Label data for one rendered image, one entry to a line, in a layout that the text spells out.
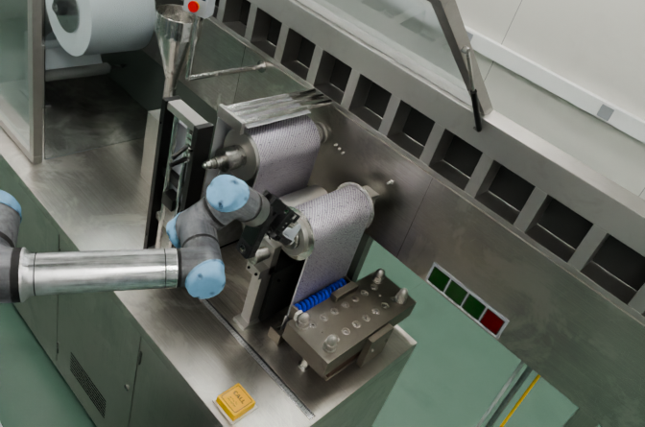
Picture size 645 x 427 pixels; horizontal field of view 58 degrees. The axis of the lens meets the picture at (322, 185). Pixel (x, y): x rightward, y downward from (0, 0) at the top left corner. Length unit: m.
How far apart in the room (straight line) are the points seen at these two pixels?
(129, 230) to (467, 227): 1.06
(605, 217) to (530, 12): 2.65
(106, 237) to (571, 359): 1.37
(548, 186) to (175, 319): 1.05
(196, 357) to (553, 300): 0.92
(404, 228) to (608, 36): 2.37
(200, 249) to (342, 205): 0.55
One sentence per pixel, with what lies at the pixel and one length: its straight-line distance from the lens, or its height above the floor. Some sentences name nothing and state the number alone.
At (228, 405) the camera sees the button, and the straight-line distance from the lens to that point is 1.56.
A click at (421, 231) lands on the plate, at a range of 1.67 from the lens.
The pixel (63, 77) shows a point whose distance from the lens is 2.12.
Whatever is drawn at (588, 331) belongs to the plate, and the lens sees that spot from 1.56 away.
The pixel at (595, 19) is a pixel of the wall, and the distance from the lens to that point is 3.82.
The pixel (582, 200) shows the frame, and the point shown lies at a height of 1.61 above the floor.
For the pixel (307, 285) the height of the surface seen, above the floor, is 1.08.
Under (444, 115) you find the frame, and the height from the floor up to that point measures 1.61.
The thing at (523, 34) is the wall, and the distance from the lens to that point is 3.98.
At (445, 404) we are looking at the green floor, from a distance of 3.04.
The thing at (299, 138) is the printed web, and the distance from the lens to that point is 1.66.
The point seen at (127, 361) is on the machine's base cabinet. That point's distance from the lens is 1.97.
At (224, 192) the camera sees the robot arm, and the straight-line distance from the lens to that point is 1.18.
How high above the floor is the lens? 2.21
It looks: 33 degrees down
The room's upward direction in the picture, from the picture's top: 18 degrees clockwise
